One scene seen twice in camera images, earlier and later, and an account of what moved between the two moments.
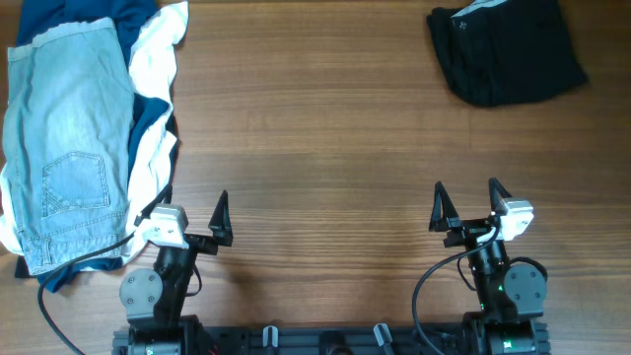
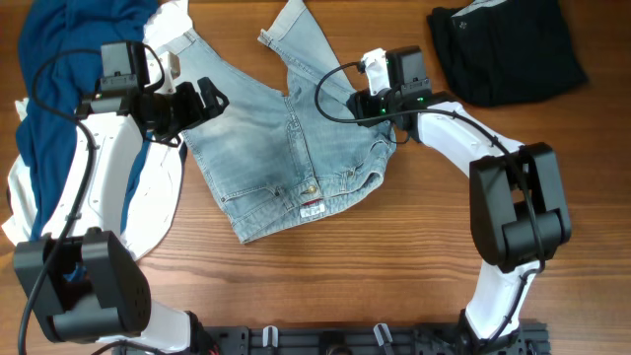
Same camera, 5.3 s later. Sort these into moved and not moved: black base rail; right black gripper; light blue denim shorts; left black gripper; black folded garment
Moved: right black gripper; light blue denim shorts; left black gripper
Not moved: black base rail; black folded garment
